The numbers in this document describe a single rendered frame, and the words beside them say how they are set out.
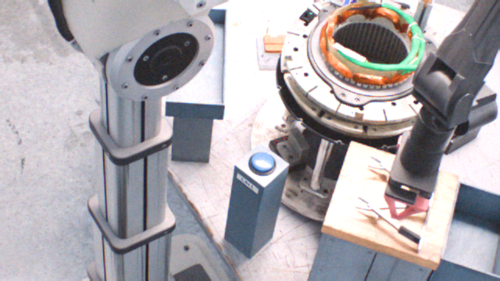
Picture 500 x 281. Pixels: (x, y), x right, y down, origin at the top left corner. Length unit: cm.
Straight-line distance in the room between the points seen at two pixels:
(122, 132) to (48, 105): 162
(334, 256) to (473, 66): 51
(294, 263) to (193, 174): 29
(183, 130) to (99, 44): 68
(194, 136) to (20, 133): 120
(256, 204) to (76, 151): 134
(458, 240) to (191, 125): 57
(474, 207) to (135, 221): 60
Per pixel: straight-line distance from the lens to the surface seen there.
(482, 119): 133
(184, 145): 185
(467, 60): 121
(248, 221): 168
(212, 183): 186
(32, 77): 308
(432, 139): 128
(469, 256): 163
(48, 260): 267
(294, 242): 181
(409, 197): 135
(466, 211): 168
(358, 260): 157
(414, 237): 149
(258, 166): 157
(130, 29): 110
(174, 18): 113
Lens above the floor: 232
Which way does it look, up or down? 52 degrees down
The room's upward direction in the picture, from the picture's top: 9 degrees clockwise
